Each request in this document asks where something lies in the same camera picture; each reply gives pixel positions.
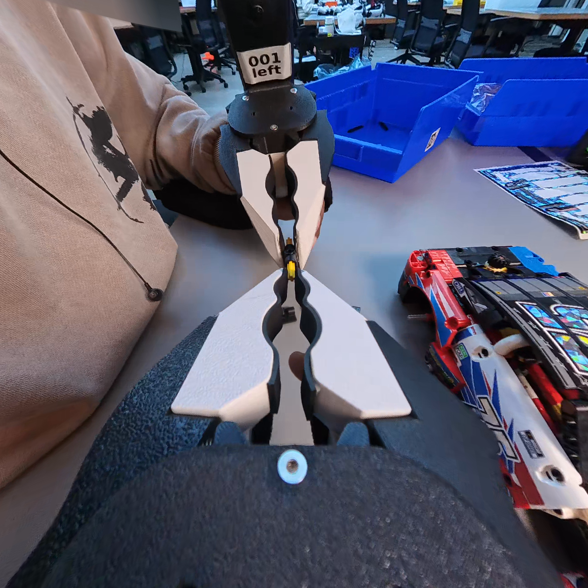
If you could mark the labelled blue plastic bin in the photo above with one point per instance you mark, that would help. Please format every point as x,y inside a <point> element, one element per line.
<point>367,160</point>

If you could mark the person's left forearm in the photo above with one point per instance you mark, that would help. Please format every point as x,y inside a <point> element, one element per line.
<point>193,138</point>

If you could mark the thin black lego connector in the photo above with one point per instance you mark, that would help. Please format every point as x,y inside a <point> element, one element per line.
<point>289,251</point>

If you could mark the person's torso in beige hoodie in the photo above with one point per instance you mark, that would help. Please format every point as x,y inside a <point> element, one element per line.
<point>55,229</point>

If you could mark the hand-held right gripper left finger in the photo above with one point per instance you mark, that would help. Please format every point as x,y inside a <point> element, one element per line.
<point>225,367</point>

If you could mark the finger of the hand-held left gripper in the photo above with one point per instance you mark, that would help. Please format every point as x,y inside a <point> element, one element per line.
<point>310,183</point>
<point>252,183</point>

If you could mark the lego race car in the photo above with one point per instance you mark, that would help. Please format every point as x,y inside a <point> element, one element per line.
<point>482,367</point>

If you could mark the holographic sticker sheet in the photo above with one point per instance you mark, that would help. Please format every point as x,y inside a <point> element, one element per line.
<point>542,188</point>

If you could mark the black curved lego piece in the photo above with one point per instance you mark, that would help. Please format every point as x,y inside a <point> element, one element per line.
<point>288,315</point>

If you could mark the yellow lego axle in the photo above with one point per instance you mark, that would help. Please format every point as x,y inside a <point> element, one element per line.
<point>291,271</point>

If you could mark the group of black office chairs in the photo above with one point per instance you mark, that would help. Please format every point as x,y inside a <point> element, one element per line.
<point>425,34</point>

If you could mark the black wrist rest pad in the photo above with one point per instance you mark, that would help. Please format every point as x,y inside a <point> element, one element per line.
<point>197,206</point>

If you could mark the crinkled shiny plastic bag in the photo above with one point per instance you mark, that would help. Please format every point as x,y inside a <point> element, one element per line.
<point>482,96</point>

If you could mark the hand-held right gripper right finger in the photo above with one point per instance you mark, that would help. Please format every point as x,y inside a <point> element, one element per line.
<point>363,367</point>

